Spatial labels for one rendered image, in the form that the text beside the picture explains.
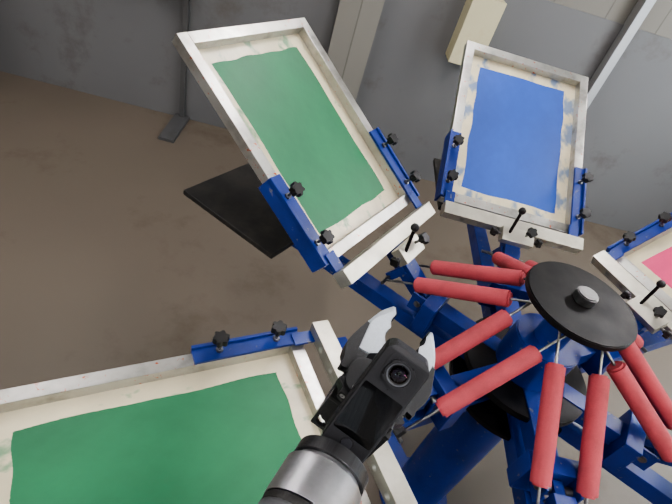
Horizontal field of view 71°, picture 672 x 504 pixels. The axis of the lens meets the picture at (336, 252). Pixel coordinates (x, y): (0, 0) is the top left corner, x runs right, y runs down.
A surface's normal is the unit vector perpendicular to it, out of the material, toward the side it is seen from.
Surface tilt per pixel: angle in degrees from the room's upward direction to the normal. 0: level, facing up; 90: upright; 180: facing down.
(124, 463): 0
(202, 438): 0
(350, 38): 90
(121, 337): 0
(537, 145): 32
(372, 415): 59
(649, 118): 90
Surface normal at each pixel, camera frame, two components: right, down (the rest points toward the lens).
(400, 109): -0.06, 0.65
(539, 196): 0.15, -0.28
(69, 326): 0.25, -0.73
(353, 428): -0.17, 0.11
